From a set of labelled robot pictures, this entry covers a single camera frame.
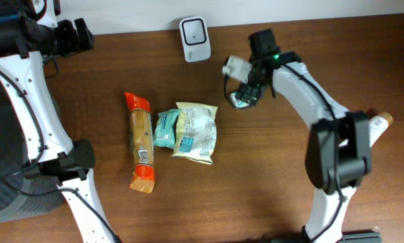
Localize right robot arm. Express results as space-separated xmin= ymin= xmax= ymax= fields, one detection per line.
xmin=223 ymin=30 xmax=382 ymax=242

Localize grey plastic mesh basket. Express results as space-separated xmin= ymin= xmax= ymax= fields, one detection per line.
xmin=0 ymin=83 xmax=64 ymax=223

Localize white bottle with wooden cap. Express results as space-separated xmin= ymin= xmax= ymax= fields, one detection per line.
xmin=365 ymin=109 xmax=394 ymax=146

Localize orange spaghetti packet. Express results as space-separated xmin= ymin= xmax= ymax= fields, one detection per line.
xmin=124 ymin=92 xmax=155 ymax=194

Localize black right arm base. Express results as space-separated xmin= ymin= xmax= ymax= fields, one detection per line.
xmin=268 ymin=232 xmax=382 ymax=243

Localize small teal tissue pack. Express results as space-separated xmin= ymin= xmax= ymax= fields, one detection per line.
xmin=230 ymin=91 xmax=251 ymax=109

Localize teal wipes pouch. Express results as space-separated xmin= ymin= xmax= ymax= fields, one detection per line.
xmin=154 ymin=109 xmax=181 ymax=149

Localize white barcode scanner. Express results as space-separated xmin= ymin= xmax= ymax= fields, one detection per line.
xmin=179 ymin=16 xmax=211 ymax=63

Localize cream snack bag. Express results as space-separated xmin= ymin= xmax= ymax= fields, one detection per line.
xmin=172 ymin=102 xmax=218 ymax=165

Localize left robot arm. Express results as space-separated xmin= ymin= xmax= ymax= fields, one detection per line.
xmin=0 ymin=1 xmax=119 ymax=242

